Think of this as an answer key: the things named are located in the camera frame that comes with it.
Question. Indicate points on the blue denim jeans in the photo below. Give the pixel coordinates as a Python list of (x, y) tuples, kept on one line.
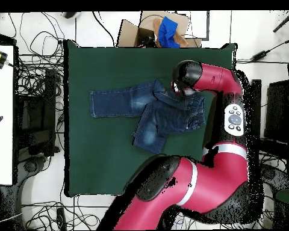
[(163, 113)]

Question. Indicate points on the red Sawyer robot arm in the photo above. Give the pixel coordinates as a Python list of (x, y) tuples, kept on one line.
[(214, 178)]

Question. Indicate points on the black flat panel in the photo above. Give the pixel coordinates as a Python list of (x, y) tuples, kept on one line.
[(278, 110)]

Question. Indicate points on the bright blue cloth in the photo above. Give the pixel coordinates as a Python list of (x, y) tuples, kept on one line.
[(167, 31)]

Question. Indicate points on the dark green table cloth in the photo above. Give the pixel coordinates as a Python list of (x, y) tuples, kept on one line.
[(110, 67)]

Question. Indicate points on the brown cardboard box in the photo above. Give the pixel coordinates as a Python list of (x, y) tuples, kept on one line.
[(128, 33)]

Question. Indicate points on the black upright bar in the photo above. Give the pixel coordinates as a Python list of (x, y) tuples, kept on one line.
[(257, 96)]

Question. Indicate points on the person's foot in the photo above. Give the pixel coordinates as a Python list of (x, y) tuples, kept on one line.
[(69, 15)]

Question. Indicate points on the black rod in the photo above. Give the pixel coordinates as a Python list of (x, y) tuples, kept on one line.
[(284, 22)]

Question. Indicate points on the grey swivel chair base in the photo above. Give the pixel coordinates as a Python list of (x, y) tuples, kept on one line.
[(277, 178), (31, 166)]

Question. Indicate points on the black equipment stand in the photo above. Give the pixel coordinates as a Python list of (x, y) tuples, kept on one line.
[(38, 120)]

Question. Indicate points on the black power strip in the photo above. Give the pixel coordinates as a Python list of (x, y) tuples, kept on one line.
[(61, 217)]

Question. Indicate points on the white side table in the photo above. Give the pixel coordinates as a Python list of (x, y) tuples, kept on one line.
[(1, 108)]

